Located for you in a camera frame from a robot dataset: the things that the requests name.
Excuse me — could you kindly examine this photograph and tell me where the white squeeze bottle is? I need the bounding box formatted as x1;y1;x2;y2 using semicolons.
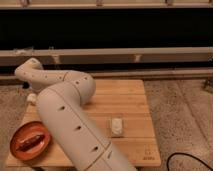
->
27;93;37;105

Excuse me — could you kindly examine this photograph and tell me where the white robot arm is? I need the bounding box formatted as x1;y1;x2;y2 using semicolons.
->
14;58;137;171

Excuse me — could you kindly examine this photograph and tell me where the brown snack in bowl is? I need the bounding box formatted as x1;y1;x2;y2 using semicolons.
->
17;134;44;151

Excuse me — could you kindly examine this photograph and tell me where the long metal rail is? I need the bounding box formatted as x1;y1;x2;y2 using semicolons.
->
0;47;213;66

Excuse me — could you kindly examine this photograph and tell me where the black cable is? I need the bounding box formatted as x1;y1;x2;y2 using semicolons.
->
166;152;213;171

